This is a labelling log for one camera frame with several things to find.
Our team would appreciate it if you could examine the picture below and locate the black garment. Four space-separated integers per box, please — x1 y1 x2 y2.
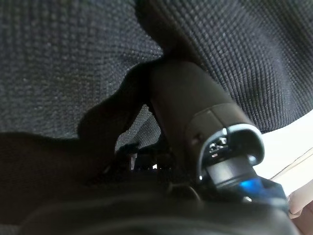
0 0 313 235

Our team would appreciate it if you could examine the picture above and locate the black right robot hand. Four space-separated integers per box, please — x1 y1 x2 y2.
19 59 299 235

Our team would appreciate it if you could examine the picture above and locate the white textured bed sheet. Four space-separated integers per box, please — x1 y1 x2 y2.
260 117 313 193

